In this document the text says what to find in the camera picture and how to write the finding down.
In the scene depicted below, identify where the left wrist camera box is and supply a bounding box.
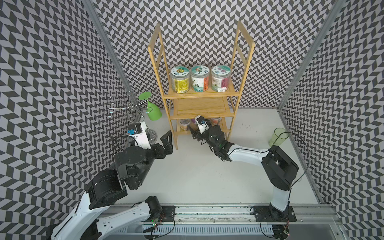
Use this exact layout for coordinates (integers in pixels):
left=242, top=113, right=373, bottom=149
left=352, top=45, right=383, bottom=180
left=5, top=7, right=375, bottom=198
left=127, top=122, right=151, bottom=150

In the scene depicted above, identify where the sunflower seed jar yellow label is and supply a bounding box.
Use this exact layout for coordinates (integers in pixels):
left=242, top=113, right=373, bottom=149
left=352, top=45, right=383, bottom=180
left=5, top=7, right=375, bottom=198
left=171, top=66, right=190, bottom=94

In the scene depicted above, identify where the green spray bottle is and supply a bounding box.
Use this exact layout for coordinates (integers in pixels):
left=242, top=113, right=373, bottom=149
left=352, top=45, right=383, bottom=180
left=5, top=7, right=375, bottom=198
left=139, top=92, right=162, bottom=121

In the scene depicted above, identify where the small foil-lid cup pink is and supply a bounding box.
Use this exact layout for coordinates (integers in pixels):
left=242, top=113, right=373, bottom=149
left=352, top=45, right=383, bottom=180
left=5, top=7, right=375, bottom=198
left=211, top=117, right=222, bottom=126

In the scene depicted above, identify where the jar with pink flower lid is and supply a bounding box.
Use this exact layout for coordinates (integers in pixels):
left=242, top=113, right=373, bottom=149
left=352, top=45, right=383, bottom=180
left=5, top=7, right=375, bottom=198
left=211, top=65, right=231, bottom=93

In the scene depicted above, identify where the jar with strawberry lid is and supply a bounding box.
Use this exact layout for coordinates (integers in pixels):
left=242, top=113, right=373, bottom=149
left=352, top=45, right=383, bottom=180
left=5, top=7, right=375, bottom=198
left=191, top=65, right=210, bottom=93

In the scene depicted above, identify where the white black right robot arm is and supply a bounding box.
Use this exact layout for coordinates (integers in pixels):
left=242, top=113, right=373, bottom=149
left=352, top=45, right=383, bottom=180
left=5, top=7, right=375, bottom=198
left=189, top=126, right=299, bottom=213

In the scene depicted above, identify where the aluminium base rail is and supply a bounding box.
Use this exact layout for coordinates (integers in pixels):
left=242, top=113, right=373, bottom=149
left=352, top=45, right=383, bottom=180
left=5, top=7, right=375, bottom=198
left=113, top=204, right=349, bottom=240

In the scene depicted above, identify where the bamboo three-tier shelf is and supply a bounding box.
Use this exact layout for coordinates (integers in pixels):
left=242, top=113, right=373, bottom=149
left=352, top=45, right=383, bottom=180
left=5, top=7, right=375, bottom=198
left=148, top=21, right=255, bottom=149

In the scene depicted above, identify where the green translucent plastic cup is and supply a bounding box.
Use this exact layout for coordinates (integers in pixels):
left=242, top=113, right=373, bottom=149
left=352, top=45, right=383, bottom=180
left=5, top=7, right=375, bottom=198
left=269, top=128, right=290, bottom=147

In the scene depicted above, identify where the chrome wire cup rack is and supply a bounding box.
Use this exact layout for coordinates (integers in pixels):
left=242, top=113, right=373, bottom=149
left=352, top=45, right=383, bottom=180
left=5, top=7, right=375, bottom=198
left=105, top=96, right=147, bottom=124

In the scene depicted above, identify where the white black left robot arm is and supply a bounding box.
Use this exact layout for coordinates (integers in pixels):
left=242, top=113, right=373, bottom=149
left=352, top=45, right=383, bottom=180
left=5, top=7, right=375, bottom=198
left=47, top=131, right=174, bottom=240

